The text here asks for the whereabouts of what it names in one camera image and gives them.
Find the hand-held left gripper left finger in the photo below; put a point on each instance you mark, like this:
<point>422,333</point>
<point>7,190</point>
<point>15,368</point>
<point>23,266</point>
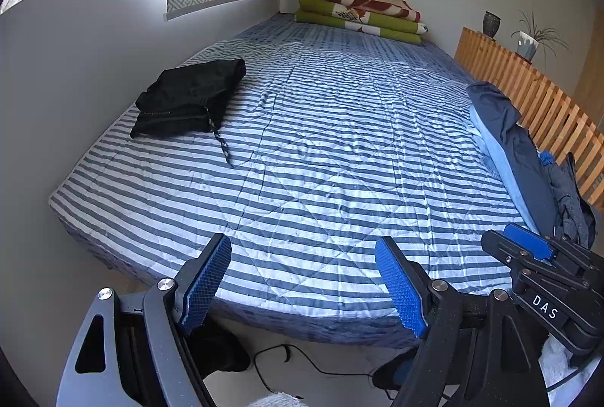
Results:
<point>207,284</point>

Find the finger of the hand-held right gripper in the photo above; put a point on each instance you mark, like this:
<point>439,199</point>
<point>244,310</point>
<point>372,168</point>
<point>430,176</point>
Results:
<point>531,242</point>
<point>500,246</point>

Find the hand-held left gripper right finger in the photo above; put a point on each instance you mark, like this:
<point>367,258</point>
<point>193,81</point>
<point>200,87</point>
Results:
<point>401,289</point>

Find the black garment with yellow print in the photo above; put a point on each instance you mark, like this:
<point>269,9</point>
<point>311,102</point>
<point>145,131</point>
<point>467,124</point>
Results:
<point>198,81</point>

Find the grey knitted garment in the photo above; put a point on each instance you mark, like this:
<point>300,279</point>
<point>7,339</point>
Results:
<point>571,204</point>

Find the white fluffy cloth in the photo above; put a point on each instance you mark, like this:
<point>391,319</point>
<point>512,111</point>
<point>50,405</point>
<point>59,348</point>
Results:
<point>273,401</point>
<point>552,369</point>

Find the bright blue cloth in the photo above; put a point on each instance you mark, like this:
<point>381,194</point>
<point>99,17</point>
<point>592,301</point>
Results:
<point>548,158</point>

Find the black and blue shoe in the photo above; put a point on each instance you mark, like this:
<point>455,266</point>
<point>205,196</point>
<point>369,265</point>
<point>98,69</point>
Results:
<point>391,374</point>

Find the navy blue garment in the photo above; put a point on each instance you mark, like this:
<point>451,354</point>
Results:
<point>495,105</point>

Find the bed with blue striped quilt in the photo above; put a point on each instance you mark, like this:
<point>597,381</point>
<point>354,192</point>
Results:
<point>330,142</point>

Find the wooden door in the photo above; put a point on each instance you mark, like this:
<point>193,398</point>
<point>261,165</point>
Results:
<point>592,76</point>

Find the potted plant in white pot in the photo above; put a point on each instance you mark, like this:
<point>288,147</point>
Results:
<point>526,46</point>

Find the dark ceramic vase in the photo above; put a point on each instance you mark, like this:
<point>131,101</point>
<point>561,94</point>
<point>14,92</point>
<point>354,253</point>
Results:
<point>491,24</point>

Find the red floral folded blanket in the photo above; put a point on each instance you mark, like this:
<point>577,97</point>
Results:
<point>368,3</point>

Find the green folded quilt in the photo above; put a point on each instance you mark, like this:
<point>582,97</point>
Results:
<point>321,10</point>

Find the wooden slatted rail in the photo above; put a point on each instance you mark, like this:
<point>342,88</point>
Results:
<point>519,76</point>

